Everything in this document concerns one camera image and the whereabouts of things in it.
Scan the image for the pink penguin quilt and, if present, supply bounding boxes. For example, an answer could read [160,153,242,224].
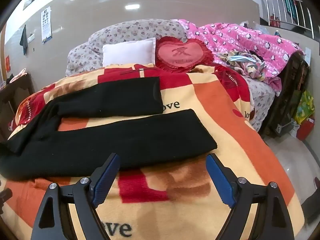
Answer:
[172,19,305,97]

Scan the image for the pile of pale clothes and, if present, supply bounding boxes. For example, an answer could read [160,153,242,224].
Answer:
[216,50,269,82]

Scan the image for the blue face mask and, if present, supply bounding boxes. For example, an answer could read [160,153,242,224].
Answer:
[229,55,258,64]

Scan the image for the dark hanging cloth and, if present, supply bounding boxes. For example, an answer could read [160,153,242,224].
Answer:
[19,24,28,55]

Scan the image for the white pillow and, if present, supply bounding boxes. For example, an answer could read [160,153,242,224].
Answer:
[102,37,157,67]

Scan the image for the dark wooden sofa frame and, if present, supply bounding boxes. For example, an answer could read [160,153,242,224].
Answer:
[260,47,313,137]

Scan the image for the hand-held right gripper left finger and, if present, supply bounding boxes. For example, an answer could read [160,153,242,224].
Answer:
[30,153,121,240]

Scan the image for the black pants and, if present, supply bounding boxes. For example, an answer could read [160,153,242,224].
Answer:
[0,76,218,180]

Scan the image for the metal stair railing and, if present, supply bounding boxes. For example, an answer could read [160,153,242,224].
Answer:
[257,0,317,39]

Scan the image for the pink cloth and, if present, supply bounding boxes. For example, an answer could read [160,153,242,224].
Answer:
[10,67,28,80]

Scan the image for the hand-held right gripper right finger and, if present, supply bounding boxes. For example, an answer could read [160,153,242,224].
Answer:
[205,153,295,240]

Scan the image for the dark wooden side table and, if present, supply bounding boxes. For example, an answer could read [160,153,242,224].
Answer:
[0,72,35,135]

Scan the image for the green yellow bag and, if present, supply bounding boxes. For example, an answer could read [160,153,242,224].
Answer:
[292,90,315,125]

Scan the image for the orange red printed blanket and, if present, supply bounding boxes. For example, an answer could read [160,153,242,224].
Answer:
[0,62,305,240]

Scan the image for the eye chart poster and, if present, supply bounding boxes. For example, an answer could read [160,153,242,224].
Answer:
[41,6,53,43]

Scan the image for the red heart cushion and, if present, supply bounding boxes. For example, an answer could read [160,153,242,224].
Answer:
[154,36,215,73]

